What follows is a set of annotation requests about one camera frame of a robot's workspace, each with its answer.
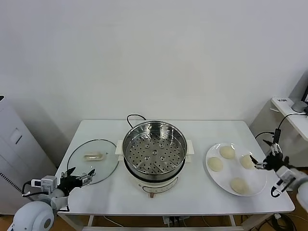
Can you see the white round plate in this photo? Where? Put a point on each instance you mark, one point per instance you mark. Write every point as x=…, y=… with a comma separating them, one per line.
x=226, y=176

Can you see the grey computer monitor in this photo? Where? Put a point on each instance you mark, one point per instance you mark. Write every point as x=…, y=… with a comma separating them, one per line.
x=302, y=84

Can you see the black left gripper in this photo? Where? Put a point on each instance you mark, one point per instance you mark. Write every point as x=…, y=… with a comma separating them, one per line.
x=69, y=183

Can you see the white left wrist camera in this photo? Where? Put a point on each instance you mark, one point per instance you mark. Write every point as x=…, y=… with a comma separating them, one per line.
x=49, y=183

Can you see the white steamed baozi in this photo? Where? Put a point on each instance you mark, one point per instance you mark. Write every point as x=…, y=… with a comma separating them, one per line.
x=227, y=152
x=239, y=185
x=245, y=162
x=215, y=164

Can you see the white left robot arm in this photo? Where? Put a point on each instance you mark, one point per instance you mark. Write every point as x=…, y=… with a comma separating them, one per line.
x=33, y=216

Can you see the grey round desk gadget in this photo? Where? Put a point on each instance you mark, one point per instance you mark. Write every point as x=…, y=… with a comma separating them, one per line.
x=299, y=106

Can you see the white cabinet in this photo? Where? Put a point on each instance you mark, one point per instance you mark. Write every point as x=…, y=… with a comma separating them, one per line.
x=14, y=154

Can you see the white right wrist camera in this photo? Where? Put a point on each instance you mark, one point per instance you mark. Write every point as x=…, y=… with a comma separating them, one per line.
x=285, y=175

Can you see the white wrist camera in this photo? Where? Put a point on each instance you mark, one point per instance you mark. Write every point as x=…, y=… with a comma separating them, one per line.
x=49, y=183
x=285, y=175

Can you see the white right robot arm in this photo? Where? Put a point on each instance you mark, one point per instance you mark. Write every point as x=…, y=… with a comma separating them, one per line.
x=302, y=187

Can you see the black adapter box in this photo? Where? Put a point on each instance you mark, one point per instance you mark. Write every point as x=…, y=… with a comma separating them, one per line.
x=277, y=136

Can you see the white table frame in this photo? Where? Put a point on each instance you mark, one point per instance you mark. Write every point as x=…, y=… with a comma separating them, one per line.
x=89, y=220

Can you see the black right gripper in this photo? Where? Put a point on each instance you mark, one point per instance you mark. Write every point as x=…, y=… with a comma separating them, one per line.
x=274, y=162

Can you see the white power strip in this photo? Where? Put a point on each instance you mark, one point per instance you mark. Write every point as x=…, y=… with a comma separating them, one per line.
x=173, y=221

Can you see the perforated steel steamer basket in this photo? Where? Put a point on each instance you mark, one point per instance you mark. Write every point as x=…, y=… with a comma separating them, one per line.
x=131, y=142

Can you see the white electric cooker base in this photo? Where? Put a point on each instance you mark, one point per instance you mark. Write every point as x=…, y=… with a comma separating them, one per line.
x=157, y=188

